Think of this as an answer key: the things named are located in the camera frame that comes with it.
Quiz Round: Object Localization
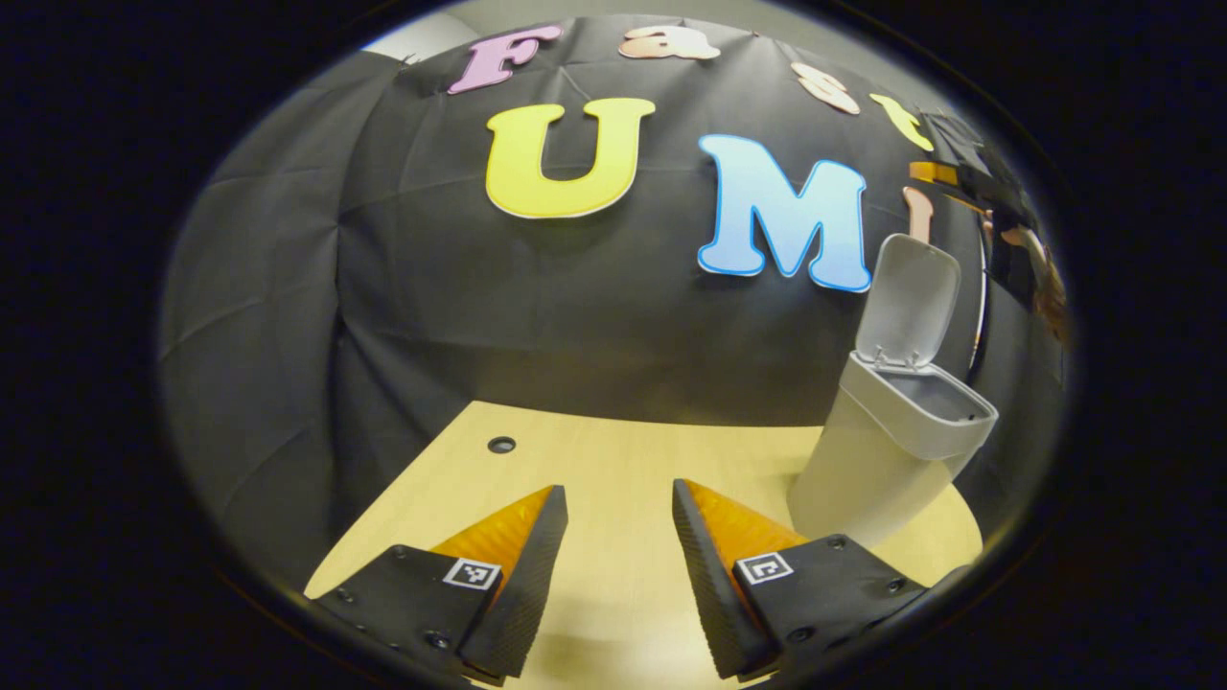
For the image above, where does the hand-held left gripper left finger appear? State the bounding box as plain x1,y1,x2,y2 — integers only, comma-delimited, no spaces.
312,484,570,684

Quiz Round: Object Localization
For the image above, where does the black backdrop cloth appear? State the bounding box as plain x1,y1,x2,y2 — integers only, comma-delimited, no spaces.
158,14,1065,595

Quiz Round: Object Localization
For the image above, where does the white desktop garbage bin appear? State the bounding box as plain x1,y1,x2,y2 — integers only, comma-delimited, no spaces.
786,233,1000,549

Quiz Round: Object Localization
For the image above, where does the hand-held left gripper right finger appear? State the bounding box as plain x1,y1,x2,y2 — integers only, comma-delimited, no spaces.
671,477,929,681

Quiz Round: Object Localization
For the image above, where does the wooden desktop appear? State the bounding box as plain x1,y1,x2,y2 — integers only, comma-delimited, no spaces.
305,401,984,690

